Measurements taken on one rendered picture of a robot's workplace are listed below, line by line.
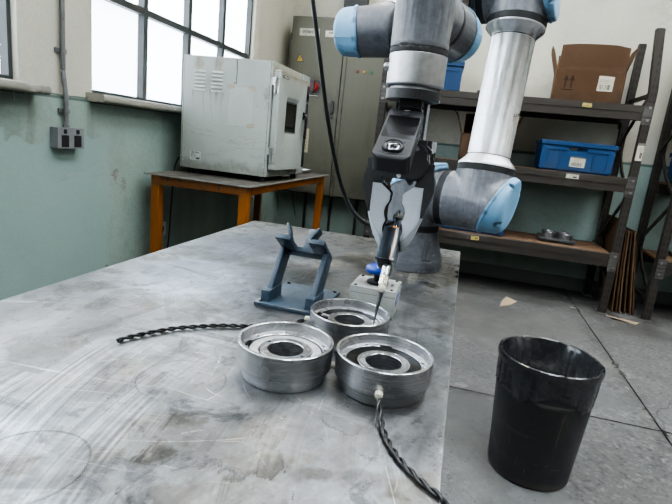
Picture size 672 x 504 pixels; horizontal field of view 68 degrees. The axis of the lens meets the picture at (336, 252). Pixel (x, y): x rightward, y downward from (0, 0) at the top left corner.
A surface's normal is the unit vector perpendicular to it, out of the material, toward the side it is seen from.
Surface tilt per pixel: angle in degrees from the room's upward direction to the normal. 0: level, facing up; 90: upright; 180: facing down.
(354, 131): 90
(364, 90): 90
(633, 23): 90
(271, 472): 0
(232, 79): 90
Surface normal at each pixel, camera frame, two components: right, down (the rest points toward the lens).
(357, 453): 0.11, -0.97
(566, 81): -0.38, 0.20
